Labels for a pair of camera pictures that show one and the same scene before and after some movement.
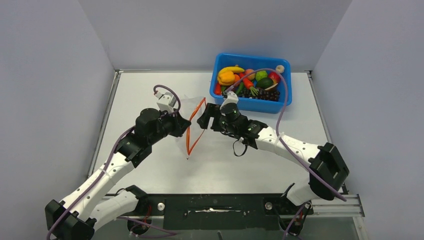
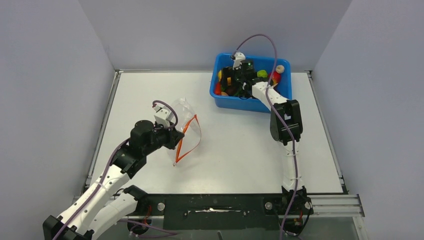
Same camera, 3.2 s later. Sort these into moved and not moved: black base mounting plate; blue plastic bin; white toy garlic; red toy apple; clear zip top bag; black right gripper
Moved: clear zip top bag; black right gripper
Not moved: black base mounting plate; blue plastic bin; white toy garlic; red toy apple
